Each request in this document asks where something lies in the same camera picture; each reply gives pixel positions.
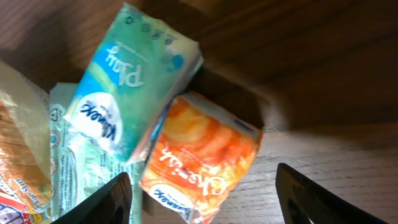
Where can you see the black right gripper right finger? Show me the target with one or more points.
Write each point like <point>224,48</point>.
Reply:
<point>303,201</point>

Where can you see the teal white packet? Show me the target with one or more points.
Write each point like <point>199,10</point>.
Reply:
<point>138,68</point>

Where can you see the green snack packet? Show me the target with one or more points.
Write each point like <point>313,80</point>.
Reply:
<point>78,167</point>

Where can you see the orange red snack packet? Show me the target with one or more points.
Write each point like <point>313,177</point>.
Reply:
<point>202,153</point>

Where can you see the large orange white snack bag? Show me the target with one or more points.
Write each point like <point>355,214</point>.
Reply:
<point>25,154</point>

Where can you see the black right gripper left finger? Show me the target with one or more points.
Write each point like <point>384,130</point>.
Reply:
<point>111,204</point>

